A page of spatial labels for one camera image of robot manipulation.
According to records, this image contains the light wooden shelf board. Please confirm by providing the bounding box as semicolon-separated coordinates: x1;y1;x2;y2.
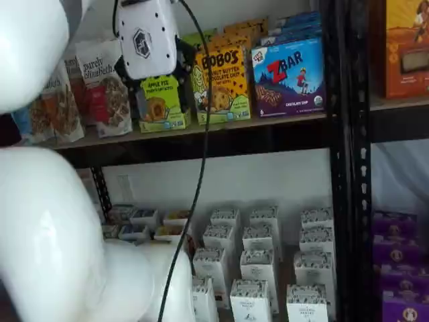
370;95;429;112
50;112;328;150

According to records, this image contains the orange label granola bag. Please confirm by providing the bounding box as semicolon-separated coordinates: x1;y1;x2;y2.
29;62;84;144

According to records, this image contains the purple snack box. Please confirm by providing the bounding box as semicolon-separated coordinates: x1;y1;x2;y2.
372;233;422;268
381;290;429;322
380;264;429;294
373;210;419;237

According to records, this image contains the large orange snack box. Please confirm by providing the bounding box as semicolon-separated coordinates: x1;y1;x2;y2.
381;0;429;99

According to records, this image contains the yellow top granola box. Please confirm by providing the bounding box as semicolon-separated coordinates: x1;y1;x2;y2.
154;224;188;244
163;209;192;226

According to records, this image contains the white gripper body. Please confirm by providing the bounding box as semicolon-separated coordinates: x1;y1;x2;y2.
113;0;179;81

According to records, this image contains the purely elizabeth granola bag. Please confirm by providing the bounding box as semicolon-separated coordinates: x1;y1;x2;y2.
63;50;88;127

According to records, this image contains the blue top granola box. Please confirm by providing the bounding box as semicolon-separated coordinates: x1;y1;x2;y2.
130;208;159;226
119;223;149;242

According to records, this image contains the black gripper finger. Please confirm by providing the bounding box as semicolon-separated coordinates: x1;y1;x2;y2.
115;55;140;94
174;35;196;113

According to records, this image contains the white organic pantry box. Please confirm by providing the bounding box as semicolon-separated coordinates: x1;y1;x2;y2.
202;223;235;261
190;276;219;322
293;250;336;292
249;205;282;235
239;249;279;313
192;247;231;308
241;223;278;259
229;278;271;322
300;207;335;232
210;207;241;235
286;284;329;322
298;227;336;258

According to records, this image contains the blue label granola bag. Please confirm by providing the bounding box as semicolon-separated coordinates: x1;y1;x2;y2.
11;107;34;145

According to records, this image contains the yellow Bobo's peanut butter box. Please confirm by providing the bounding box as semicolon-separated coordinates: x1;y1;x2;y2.
223;17;269;37
191;46;251;125
209;33;252;51

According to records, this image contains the green top granola box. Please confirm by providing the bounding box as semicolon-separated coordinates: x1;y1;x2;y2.
101;223;121;239
107;204;133;223

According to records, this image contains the black metal shelf rack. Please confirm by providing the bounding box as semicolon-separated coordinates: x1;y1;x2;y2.
53;0;361;322
360;0;429;322

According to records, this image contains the blue purple Zbar box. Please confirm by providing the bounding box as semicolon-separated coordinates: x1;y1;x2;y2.
251;36;326;118
277;11;322;28
267;23;322;36
259;32;323;46

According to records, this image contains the red label granola bag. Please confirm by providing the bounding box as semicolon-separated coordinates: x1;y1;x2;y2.
75;40;133;138

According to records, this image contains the green Bobo's apple pie box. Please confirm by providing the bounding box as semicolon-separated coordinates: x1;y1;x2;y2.
182;29;219;45
137;75;192;134

